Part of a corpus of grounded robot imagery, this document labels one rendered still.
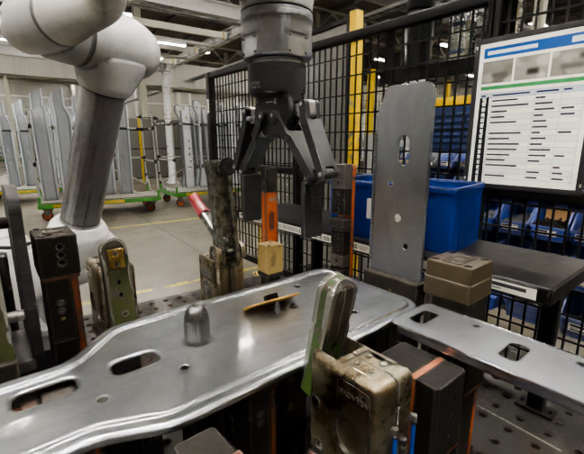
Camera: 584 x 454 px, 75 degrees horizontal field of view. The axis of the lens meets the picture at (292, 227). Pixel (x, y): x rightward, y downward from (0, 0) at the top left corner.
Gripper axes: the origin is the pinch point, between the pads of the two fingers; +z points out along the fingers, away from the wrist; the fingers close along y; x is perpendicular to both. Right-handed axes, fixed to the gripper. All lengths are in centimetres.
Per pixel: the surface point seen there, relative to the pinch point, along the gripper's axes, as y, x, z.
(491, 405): 14, 45, 44
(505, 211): -34, 164, 22
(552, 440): 25, 44, 44
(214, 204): -14.6, -2.3, -0.7
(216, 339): 1.4, -11.2, 13.8
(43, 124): -696, 60, -40
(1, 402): -1.0, -33.0, 13.7
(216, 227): -14.0, -2.3, 3.2
